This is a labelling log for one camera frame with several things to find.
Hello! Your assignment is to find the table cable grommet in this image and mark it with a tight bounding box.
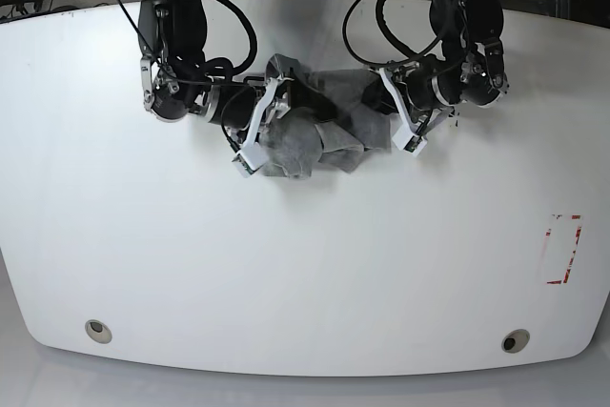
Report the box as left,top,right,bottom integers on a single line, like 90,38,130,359
85,319,112,344
501,329,530,354

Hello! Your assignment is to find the left table cable grommet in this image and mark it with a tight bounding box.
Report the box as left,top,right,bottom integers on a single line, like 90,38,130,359
85,319,112,344

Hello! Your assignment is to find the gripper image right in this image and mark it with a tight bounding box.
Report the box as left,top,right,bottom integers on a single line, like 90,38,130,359
361,61,458,140

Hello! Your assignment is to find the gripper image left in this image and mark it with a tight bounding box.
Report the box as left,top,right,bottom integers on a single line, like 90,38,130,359
209,71,336,150

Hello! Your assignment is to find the red tape rectangle marking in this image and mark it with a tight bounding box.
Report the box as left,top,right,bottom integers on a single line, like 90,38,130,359
540,214,583,285

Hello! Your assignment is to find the grey T-shirt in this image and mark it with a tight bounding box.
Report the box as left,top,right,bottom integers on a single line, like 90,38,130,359
259,54,391,179

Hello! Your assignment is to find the right table cable grommet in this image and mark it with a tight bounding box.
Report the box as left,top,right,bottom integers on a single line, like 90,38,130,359
501,329,530,354

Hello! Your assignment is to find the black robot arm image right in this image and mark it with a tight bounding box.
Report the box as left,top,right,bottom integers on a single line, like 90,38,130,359
346,0,509,153

